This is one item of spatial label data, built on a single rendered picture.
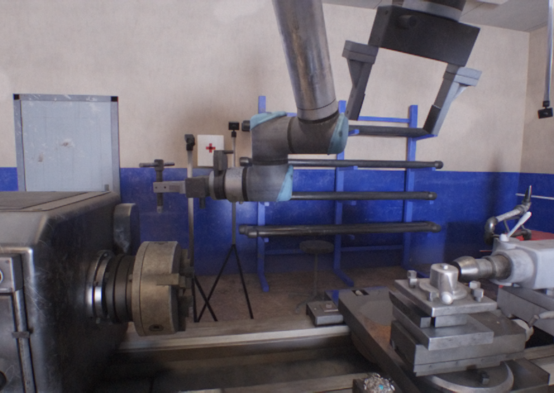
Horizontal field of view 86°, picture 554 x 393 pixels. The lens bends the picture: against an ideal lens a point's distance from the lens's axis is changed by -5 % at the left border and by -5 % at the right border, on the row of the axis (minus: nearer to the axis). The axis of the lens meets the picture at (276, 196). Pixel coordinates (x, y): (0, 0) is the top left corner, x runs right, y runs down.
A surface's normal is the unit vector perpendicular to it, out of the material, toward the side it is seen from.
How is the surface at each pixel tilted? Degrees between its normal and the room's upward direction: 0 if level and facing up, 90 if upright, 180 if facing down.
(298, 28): 125
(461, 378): 0
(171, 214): 90
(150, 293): 75
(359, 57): 114
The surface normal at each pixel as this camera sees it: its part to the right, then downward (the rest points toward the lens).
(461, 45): 0.08, 0.50
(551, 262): 0.18, 0.04
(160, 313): 0.17, 0.25
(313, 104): -0.14, 0.66
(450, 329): 0.01, -0.99
